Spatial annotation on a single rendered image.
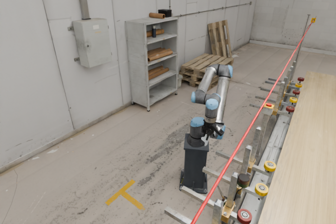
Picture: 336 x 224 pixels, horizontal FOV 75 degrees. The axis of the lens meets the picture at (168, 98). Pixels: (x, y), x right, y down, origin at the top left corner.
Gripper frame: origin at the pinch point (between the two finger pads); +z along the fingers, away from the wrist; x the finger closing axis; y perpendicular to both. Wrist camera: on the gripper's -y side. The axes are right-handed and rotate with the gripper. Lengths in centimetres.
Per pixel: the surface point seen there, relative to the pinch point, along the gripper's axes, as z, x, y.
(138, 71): 20, -116, 200
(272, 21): 7, -752, 159
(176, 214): -2, 70, -17
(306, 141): 4, -55, -61
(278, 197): 4, 17, -58
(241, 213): 3, 43, -44
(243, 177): -20, 39, -40
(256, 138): -13.0, -9.3, -31.6
